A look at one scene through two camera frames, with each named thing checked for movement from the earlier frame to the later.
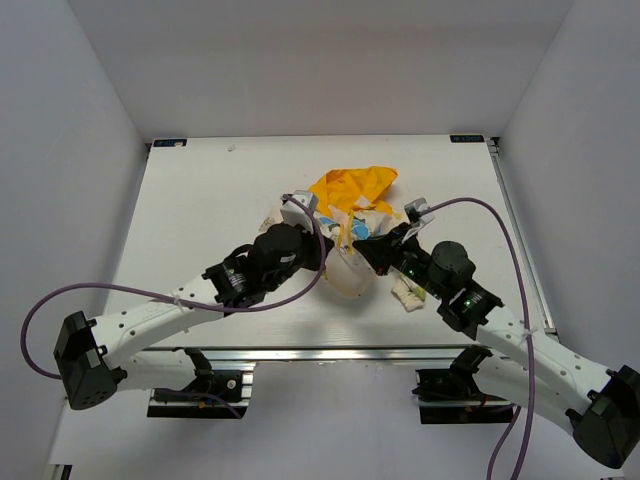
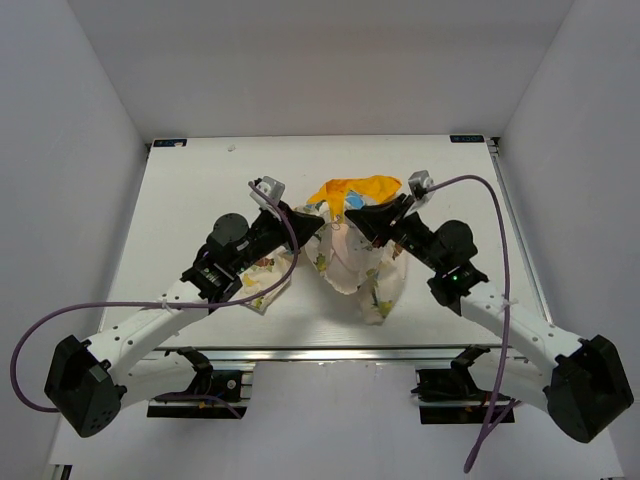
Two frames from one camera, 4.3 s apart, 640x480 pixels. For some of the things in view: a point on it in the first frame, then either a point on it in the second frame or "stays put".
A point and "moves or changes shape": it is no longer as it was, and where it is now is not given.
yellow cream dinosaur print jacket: [351, 205] moves or changes shape
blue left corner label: [169, 142] stays put
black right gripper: [382, 251] to [376, 219]
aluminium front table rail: [342, 357] stays put
